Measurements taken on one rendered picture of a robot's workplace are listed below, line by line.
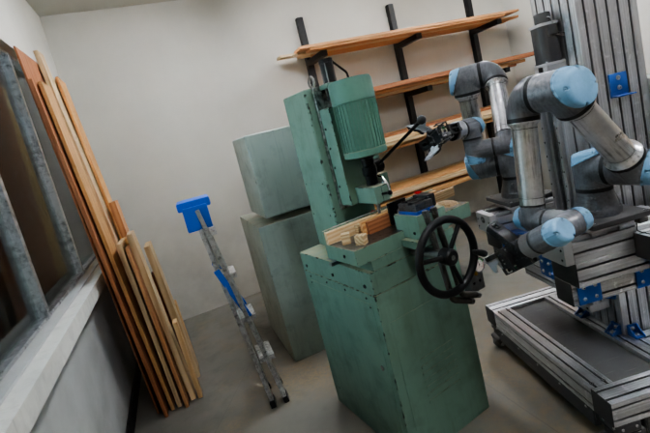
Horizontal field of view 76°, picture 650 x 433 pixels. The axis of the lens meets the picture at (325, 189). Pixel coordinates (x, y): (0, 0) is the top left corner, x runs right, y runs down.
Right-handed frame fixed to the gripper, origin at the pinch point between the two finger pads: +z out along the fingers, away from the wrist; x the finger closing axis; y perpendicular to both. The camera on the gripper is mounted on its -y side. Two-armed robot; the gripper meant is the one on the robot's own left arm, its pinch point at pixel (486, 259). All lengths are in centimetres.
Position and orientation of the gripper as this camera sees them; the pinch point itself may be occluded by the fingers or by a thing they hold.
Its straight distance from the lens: 157.0
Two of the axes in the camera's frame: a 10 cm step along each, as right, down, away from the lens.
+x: 8.6, -3.1, 4.0
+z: -2.5, 4.4, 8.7
